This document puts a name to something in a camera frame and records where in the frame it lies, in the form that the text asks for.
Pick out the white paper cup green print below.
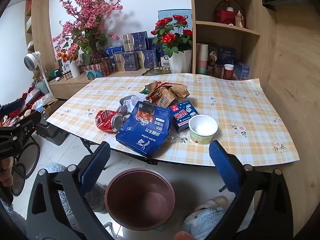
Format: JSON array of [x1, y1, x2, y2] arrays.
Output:
[[189, 114, 218, 146]]

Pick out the wooden bookcase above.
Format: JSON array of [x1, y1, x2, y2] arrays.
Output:
[[24, 0, 54, 55]]

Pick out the orange flowers white vase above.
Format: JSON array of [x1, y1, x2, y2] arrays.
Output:
[[56, 49, 81, 78]]

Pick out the tall white blue box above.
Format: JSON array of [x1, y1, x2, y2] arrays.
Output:
[[158, 9, 193, 30]]

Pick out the white desk fan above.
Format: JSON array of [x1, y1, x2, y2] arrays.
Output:
[[24, 51, 54, 100]]

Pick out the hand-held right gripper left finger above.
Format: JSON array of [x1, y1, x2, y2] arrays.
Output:
[[26, 141, 113, 240]]

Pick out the flat blue box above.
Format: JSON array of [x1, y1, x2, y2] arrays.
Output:
[[104, 45, 124, 57]]

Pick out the blue box white label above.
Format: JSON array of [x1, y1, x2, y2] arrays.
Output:
[[160, 51, 171, 67]]

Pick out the person's left hand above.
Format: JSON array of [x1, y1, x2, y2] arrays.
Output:
[[0, 156, 14, 188]]

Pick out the yellow checked floral tablecloth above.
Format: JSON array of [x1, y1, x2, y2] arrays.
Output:
[[46, 73, 300, 167]]

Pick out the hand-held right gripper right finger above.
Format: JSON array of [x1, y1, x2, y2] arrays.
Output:
[[209, 140, 293, 240]]

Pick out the row of small bottles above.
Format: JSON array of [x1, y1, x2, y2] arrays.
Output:
[[57, 69, 73, 81]]

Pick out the green snack wrapper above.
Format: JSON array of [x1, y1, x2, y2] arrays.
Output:
[[139, 84, 154, 95]]

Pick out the brown paper bag red trim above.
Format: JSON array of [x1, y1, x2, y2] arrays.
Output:
[[145, 81, 190, 108]]

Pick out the clear glass bottle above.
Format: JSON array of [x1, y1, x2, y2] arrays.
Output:
[[235, 10, 244, 28]]

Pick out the crushed red can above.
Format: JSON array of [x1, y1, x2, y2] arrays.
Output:
[[96, 109, 125, 132]]

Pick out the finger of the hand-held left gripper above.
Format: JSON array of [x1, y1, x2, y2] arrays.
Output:
[[5, 110, 42, 137]]

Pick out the wooden shelf unit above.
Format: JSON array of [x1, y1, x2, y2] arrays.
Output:
[[189, 0, 278, 80]]

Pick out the low wooden cabinet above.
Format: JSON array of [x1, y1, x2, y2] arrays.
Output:
[[49, 68, 150, 100]]

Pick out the stack of pastel cups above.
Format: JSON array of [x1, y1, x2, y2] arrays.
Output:
[[196, 43, 209, 75]]

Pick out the blue gold gift box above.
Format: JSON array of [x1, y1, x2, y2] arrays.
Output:
[[113, 52, 139, 71], [136, 50, 158, 69], [122, 31, 148, 52]]

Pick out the pink blossom plant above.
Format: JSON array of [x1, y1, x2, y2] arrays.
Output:
[[51, 0, 123, 65]]

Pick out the black chair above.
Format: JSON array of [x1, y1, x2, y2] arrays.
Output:
[[7, 142, 41, 197]]

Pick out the pile of packaged goods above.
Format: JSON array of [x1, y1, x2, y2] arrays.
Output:
[[0, 85, 58, 128]]

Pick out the brown bear print box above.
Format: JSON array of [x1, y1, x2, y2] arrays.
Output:
[[207, 44, 220, 67]]

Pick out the grey fuzzy slipper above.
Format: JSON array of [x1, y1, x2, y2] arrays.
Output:
[[46, 162, 108, 214]]

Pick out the small blue box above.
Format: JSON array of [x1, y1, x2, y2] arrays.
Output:
[[234, 61, 250, 81]]

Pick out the brown plastic bin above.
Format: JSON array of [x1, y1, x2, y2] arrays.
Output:
[[104, 168, 176, 232]]

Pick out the striped planter box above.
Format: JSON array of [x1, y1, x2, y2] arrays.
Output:
[[82, 57, 113, 77]]

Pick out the red rose plant white pot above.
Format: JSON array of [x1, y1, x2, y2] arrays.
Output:
[[150, 14, 193, 74]]

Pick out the black floor box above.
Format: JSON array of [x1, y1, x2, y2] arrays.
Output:
[[34, 114, 70, 146]]

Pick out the red cup white lid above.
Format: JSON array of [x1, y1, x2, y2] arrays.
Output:
[[223, 64, 235, 80]]

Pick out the red gift basket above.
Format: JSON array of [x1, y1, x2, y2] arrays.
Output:
[[214, 0, 247, 28]]

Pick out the cardboard box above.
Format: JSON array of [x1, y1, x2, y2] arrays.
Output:
[[42, 97, 60, 115]]

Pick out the dark blue book box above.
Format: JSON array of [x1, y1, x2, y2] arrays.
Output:
[[218, 46, 237, 65]]

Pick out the light blue fuzzy slipper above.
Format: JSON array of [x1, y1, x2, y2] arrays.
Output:
[[184, 196, 235, 240]]

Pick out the blue milk carton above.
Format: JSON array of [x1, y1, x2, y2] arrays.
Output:
[[168, 100, 200, 133]]

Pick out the silver wrapper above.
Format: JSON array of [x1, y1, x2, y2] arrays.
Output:
[[117, 94, 147, 115]]

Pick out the gold chocolate tray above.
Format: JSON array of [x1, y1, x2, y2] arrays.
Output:
[[142, 67, 172, 77]]

